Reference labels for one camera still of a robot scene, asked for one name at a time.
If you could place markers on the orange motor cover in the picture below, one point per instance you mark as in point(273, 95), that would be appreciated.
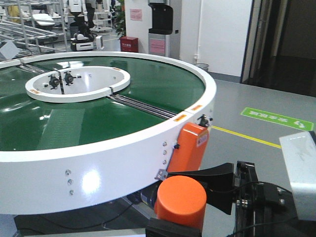
point(190, 148)

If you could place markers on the white control box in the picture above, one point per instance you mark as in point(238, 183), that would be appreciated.
point(8, 50)

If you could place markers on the metal mesh waste bin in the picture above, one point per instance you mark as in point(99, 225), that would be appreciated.
point(202, 66)

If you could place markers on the metal roller rack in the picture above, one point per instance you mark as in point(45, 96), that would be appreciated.
point(34, 26)

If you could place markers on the red fire extinguisher box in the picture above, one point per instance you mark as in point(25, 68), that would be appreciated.
point(129, 44)

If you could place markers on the potted green plant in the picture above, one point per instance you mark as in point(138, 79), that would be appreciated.
point(120, 25)

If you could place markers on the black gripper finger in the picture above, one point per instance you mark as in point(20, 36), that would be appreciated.
point(162, 228)
point(217, 182)

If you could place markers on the black water dispenser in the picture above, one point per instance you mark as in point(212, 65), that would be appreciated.
point(162, 27)

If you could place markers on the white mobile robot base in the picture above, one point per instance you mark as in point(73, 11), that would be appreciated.
point(82, 39)

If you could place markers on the orange cylindrical capacitor 4680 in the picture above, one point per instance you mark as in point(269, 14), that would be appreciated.
point(181, 200)

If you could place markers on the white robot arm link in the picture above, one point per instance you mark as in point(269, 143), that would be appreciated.
point(299, 152)

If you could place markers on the round green conveyor table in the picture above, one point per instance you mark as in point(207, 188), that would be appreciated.
point(63, 156)

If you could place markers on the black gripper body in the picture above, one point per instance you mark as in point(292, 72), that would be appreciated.
point(264, 209)

